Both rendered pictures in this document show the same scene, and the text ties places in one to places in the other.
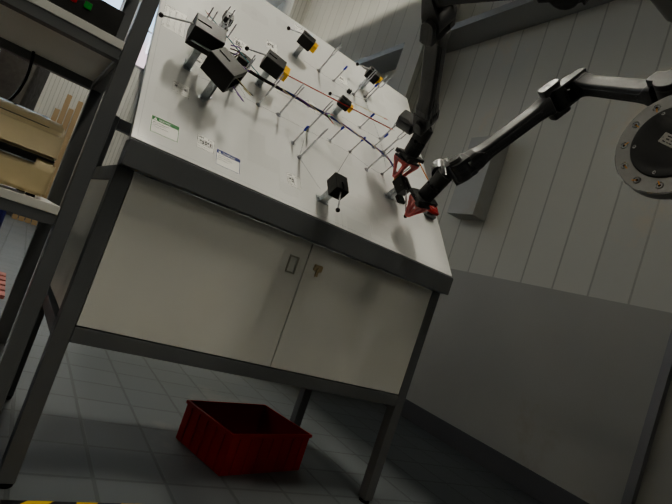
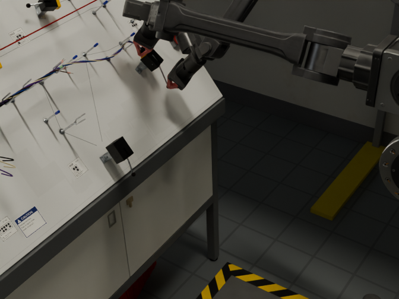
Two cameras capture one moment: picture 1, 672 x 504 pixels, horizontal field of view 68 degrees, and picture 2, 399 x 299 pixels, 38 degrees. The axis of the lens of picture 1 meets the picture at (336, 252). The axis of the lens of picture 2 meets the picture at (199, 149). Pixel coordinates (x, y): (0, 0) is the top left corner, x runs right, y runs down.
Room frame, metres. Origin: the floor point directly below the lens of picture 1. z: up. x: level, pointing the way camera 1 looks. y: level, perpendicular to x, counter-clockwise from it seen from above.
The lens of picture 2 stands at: (0.05, 0.36, 1.97)
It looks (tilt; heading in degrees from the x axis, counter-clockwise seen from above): 35 degrees down; 339
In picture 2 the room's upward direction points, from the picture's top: 2 degrees counter-clockwise
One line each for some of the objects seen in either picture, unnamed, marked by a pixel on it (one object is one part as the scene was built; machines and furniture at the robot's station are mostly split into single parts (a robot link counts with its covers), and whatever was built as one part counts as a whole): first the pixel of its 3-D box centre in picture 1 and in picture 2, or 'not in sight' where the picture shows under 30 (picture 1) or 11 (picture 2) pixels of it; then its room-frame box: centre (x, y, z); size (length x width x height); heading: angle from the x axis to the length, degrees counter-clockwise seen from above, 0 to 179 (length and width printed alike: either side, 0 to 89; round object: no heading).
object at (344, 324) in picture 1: (358, 324); (170, 193); (1.68, -0.15, 0.60); 0.55 x 0.03 x 0.39; 124
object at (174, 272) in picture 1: (207, 278); (65, 288); (1.38, 0.31, 0.60); 0.55 x 0.02 x 0.39; 124
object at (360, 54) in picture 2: not in sight; (365, 66); (0.88, -0.31, 1.45); 0.09 x 0.08 x 0.12; 122
